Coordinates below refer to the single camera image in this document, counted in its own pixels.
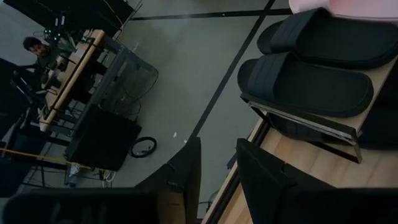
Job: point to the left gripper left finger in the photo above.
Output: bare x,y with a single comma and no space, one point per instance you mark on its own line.
183,174

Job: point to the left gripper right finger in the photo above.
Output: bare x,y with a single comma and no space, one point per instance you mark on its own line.
267,186

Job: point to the black rubber slide sandal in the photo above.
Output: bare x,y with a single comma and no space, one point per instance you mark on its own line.
335,40
311,90

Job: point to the pink rubber slide sandal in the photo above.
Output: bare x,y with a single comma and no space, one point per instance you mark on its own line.
357,11

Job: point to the black box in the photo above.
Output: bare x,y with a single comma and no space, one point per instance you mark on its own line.
102,140

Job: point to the wooden background workbench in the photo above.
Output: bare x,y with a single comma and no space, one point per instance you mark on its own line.
74,74

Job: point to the person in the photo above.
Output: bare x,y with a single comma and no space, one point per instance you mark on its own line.
37,49

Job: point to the black partition panel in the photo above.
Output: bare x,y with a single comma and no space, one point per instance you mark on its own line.
77,12

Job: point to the wooden shelf with black frame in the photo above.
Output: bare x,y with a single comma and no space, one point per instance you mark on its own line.
381,81

